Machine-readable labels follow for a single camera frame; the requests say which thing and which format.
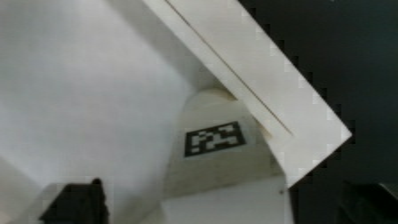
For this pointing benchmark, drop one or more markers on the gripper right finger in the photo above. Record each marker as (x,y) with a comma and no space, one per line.
(367,205)

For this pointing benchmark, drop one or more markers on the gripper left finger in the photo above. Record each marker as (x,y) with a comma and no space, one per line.
(69,204)

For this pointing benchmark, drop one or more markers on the white table leg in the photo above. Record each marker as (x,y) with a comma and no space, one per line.
(223,185)

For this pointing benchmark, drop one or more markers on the white square tabletop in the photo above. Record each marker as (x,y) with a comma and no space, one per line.
(106,60)

